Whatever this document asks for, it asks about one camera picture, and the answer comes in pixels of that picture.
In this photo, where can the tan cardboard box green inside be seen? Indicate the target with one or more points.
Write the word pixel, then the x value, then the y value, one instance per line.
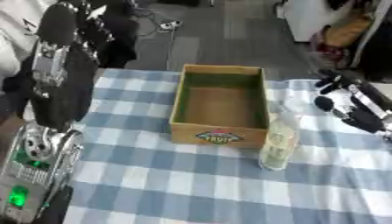
pixel 219 108

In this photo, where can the black bag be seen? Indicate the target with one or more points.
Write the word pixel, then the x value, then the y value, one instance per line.
pixel 121 38

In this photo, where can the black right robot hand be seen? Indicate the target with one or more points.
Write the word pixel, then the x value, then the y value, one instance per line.
pixel 365 116

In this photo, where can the white cabinet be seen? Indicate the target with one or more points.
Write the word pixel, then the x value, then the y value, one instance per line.
pixel 311 17

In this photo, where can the brown bag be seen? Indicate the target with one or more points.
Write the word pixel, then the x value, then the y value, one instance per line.
pixel 347 32

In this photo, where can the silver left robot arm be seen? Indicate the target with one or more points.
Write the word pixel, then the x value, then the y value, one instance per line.
pixel 30 175

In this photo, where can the clear plastic bottle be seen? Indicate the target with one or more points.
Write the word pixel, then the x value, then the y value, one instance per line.
pixel 278 145

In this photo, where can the white power strip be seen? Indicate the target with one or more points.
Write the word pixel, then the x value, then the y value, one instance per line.
pixel 170 24

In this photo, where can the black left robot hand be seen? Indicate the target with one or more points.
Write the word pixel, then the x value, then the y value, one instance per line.
pixel 61 87

